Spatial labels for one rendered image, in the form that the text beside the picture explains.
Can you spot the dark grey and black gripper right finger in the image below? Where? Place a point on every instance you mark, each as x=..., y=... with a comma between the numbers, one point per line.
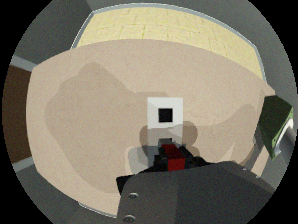
x=191, y=161

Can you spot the grey and red pin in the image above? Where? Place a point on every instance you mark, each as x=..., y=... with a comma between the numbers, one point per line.
x=176, y=160

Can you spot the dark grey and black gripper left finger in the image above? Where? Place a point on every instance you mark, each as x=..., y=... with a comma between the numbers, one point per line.
x=160, y=164

